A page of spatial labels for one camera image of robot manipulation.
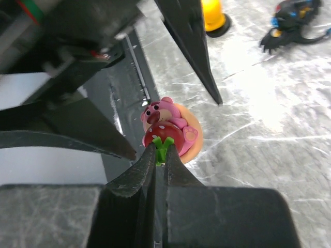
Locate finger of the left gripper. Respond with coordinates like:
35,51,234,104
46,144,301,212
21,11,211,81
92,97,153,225
1,95,136,160
155,0,223,105

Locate black base frame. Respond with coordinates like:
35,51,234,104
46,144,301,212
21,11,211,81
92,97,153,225
82,30,159,184

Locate pink bear donut toy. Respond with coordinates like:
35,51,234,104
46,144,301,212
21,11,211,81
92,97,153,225
141,97,203,164

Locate yellow duck toy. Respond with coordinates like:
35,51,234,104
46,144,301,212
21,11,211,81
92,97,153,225
201,0,231,38

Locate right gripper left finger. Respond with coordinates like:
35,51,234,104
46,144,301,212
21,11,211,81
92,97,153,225
1,144,156,247

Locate brown-haired figure with dark creature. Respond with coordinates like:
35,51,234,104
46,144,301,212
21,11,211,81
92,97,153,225
259,0,330,54

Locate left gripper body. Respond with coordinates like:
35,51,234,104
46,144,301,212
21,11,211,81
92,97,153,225
1,1,141,109

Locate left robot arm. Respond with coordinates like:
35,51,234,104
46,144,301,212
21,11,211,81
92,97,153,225
1,1,142,160

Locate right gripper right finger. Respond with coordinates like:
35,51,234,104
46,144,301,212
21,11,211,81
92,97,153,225
163,145,300,247

